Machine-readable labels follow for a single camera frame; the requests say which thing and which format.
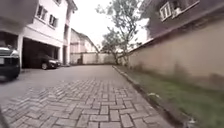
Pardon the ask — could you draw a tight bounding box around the white building with carport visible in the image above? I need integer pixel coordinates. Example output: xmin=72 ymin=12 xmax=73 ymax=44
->
xmin=0 ymin=0 xmax=78 ymax=70

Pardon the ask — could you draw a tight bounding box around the beige compound wall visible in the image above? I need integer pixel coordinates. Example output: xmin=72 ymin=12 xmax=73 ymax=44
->
xmin=118 ymin=14 xmax=224 ymax=91

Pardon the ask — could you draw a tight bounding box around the grass strip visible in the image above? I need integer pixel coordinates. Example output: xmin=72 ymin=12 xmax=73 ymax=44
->
xmin=114 ymin=64 xmax=224 ymax=128

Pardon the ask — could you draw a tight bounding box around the thin tree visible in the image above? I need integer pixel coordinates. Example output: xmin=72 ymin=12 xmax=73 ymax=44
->
xmin=95 ymin=0 xmax=144 ymax=66

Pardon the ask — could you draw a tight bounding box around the dark vehicle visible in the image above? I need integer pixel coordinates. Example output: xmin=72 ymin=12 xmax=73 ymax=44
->
xmin=0 ymin=41 xmax=22 ymax=82

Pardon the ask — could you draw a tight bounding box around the pale boundary wall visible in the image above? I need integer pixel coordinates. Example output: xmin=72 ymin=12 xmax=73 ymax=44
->
xmin=69 ymin=52 xmax=118 ymax=66

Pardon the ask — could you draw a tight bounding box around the dark stone kerb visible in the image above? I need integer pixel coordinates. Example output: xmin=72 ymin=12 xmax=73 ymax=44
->
xmin=111 ymin=64 xmax=198 ymax=128

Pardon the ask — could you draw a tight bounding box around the pale building with pitched roof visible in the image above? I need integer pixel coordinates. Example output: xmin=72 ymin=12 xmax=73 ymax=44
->
xmin=69 ymin=28 xmax=100 ymax=54

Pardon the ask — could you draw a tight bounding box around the grey brick paved road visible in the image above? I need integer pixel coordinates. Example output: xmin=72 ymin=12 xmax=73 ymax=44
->
xmin=0 ymin=64 xmax=178 ymax=128

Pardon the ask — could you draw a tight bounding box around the dark car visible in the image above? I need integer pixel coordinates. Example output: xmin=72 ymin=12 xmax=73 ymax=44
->
xmin=36 ymin=54 xmax=63 ymax=71

